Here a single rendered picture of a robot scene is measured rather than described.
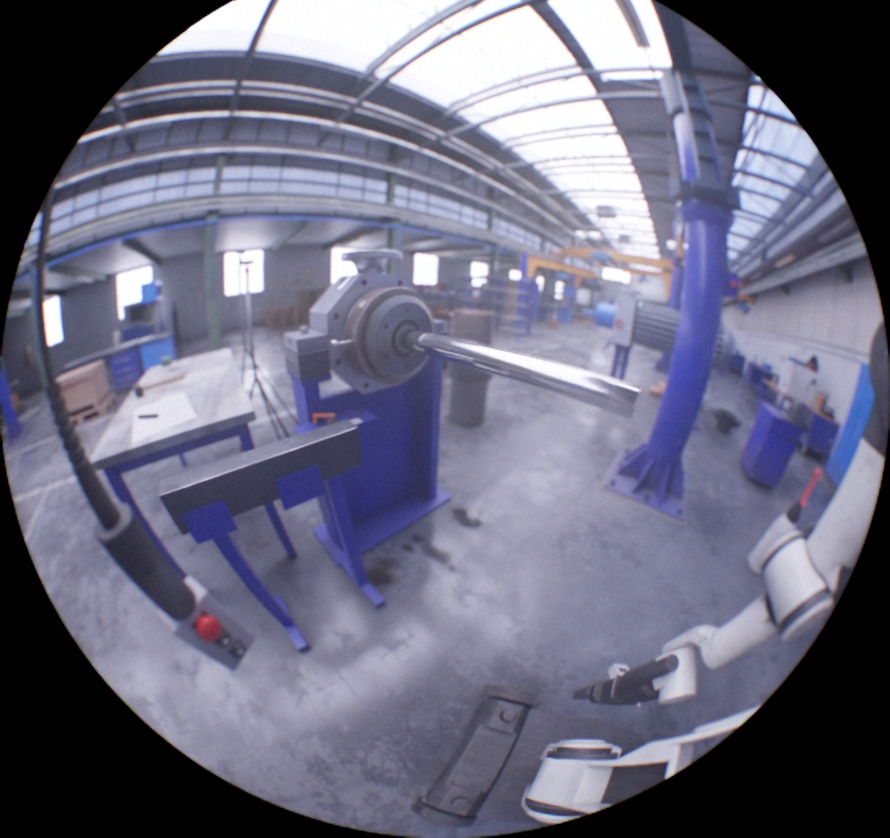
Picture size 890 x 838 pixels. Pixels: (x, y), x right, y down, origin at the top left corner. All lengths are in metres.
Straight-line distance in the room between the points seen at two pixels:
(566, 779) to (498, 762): 0.49
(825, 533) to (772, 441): 3.11
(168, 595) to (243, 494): 0.56
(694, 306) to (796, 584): 1.86
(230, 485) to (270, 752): 1.09
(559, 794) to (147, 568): 0.64
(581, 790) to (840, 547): 0.48
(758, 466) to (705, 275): 2.20
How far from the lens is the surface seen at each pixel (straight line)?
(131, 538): 0.26
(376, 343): 0.94
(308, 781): 1.38
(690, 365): 2.10
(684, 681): 0.59
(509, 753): 1.12
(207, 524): 0.86
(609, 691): 0.70
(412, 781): 1.30
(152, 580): 0.29
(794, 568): 0.45
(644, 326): 4.03
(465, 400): 2.57
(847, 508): 0.44
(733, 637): 0.53
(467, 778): 1.11
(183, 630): 0.34
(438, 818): 1.14
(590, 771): 0.62
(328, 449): 0.83
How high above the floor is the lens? 1.27
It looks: 22 degrees down
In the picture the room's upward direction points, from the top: 3 degrees clockwise
